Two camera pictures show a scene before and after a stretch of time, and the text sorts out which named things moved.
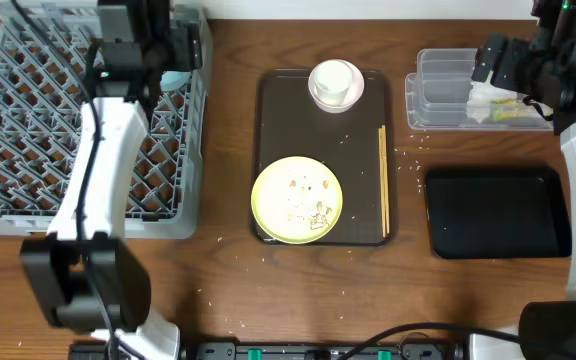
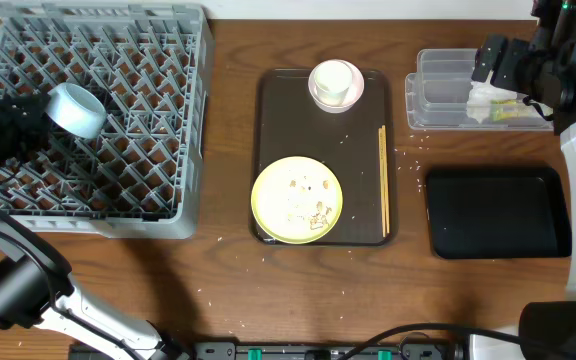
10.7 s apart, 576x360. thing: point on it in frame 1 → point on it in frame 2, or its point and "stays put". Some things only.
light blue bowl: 171,80 → 76,110
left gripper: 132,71 → 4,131
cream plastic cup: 332,80 stays put
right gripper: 491,61 stays put
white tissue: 482,96 stays put
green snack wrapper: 505,109 stays put
